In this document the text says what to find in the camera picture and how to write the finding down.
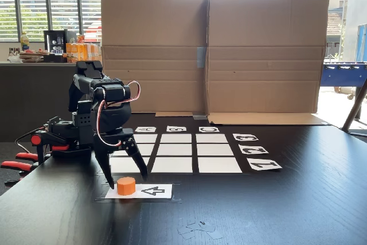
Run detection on round orange token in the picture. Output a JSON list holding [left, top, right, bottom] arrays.
[[116, 177, 136, 196]]

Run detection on white nine-square grid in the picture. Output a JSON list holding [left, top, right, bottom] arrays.
[[99, 132, 244, 174]]

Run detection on white arrow paper sheet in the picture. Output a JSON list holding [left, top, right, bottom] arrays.
[[104, 184, 173, 200]]

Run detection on black clamp with red knob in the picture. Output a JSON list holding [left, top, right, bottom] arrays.
[[30, 131, 71, 167]]

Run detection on orange juice cartons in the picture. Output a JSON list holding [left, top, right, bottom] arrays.
[[65, 42, 101, 64]]

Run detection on brown cardboard panel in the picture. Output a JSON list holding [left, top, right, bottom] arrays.
[[206, 0, 330, 127], [100, 0, 209, 117]]

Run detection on dark counter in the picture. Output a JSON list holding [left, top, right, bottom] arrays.
[[0, 61, 101, 142]]

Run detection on black mini fridge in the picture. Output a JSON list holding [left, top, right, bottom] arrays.
[[43, 29, 76, 56]]

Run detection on wooden boards with fruit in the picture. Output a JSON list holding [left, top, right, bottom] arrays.
[[18, 48, 52, 64]]

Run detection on number 3 paper sheet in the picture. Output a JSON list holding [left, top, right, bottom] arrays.
[[232, 133, 259, 142]]

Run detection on yellow bottle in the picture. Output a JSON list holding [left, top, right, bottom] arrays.
[[19, 32, 30, 51]]

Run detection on number 2 paper sheet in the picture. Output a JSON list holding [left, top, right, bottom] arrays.
[[238, 146, 270, 155]]

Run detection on number 1 paper sheet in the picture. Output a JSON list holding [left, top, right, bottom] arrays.
[[247, 158, 283, 172]]

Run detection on blue foosball table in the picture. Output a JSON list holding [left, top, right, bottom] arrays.
[[319, 61, 367, 101]]

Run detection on slanted metal table leg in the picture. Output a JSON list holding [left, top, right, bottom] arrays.
[[341, 78, 367, 138]]

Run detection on red and white servo cable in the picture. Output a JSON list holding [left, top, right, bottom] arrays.
[[96, 80, 142, 147]]

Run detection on black power cable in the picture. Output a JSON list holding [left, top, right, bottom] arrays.
[[15, 126, 46, 154]]

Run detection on red-handled clamp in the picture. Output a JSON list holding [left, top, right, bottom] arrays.
[[0, 151, 40, 186]]

